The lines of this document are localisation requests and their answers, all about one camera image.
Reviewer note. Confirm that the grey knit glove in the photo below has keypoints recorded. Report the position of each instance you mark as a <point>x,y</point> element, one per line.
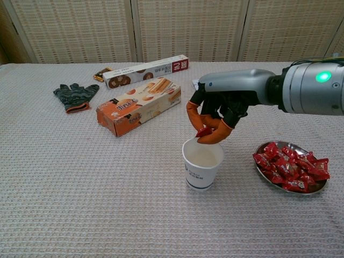
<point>72,95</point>

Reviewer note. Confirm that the orange biscuit box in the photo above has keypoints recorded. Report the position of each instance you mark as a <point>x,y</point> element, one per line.
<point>134,107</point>

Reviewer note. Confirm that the folded white laptop stand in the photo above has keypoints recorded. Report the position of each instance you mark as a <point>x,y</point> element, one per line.
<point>194,82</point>

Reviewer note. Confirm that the beige woven tablecloth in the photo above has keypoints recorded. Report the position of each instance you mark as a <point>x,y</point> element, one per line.
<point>80,174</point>

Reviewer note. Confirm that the long white cookie box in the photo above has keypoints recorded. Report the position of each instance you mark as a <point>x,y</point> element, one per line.
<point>139,74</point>

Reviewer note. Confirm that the round steel plate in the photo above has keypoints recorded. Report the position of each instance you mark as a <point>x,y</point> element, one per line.
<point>301,147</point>

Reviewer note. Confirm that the brown chocolate wrapper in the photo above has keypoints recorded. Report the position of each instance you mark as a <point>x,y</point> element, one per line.
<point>100,75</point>

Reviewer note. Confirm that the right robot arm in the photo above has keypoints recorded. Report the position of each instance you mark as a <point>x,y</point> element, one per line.
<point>303,88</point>

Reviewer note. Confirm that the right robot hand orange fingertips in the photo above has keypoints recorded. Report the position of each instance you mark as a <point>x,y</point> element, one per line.
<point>231,86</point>

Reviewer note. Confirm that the bamboo folding screen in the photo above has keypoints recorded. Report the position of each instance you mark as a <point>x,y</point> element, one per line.
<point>75,29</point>

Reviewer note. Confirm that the white paper cup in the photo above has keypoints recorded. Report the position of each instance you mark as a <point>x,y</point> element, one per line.
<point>200,177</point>

